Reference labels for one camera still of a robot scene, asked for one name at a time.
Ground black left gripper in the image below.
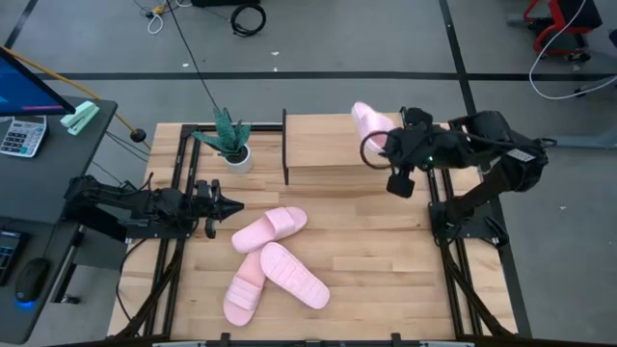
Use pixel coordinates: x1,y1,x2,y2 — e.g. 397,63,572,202
191,178,246,226

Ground long white cable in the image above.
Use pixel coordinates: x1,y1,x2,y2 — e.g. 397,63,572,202
528,0,617,101

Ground yellow cable with black ball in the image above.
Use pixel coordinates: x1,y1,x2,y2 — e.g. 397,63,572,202
0,46,151,150

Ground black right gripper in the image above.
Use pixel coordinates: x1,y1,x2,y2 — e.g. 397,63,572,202
379,106,439,172

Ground snake plant in white pot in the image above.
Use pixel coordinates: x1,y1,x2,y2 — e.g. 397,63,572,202
191,106,254,175

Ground black aluminium rig frame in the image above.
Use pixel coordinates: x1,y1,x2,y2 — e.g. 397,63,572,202
108,122,534,347

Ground short white cable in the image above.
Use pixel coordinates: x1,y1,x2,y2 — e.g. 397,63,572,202
146,10,166,36

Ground pink rubber slide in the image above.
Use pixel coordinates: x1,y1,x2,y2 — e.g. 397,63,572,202
259,241,332,310
222,248,267,328
230,205,309,255
350,101,397,168

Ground long thin black cable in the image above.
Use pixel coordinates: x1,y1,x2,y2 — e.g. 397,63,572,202
165,0,222,111

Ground coiled black cable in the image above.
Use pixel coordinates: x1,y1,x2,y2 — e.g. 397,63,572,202
229,3,268,39

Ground mint green stapler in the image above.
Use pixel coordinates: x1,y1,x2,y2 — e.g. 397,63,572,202
59,100,100,137

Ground red and black cart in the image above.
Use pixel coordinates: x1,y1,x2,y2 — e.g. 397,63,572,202
523,0,604,63

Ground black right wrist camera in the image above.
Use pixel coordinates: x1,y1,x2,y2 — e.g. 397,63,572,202
385,166,416,200

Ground black computer mouse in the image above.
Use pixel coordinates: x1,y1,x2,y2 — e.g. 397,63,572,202
13,257,52,309

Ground computer monitor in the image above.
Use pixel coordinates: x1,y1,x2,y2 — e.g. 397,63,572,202
0,45,77,118

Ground white desk calculator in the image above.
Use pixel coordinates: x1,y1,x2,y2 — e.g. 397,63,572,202
0,115,48,159

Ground wooden shelf with black legs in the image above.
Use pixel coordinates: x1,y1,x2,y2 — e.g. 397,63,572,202
282,106,411,187

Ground black office desk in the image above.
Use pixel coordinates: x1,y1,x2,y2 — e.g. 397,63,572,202
0,95,120,346

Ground black keyboard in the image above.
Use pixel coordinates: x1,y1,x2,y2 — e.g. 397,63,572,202
0,229,30,285

